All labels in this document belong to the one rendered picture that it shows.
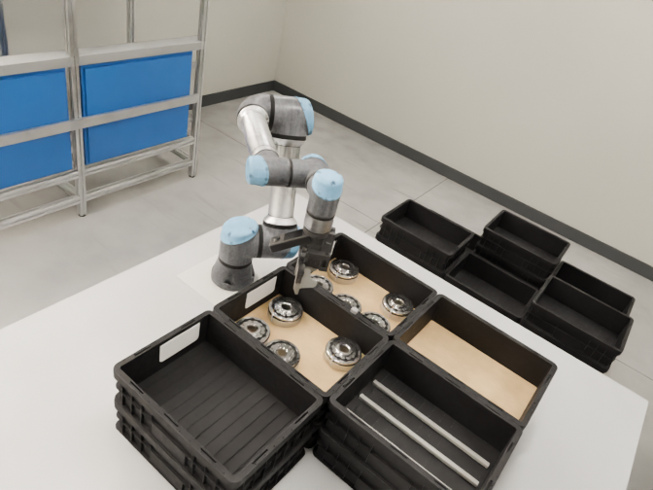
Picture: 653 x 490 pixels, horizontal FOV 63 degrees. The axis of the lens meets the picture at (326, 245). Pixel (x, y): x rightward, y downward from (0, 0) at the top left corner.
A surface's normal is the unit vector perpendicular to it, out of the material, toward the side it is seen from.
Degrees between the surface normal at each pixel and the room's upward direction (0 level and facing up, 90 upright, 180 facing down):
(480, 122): 90
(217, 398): 0
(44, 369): 0
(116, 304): 0
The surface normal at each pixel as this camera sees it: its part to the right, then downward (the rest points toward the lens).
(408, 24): -0.58, 0.36
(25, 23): 0.78, 0.49
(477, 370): 0.21, -0.80
